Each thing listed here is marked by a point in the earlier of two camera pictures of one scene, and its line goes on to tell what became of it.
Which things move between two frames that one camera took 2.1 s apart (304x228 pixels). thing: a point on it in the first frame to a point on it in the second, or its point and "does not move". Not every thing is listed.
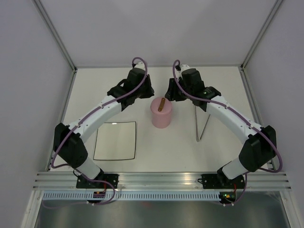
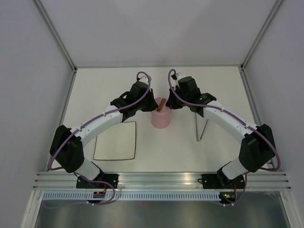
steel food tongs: (199, 140) does not move
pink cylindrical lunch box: (161, 108) does not move
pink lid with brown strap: (161, 106) does not move
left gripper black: (150, 91) to (153, 105)
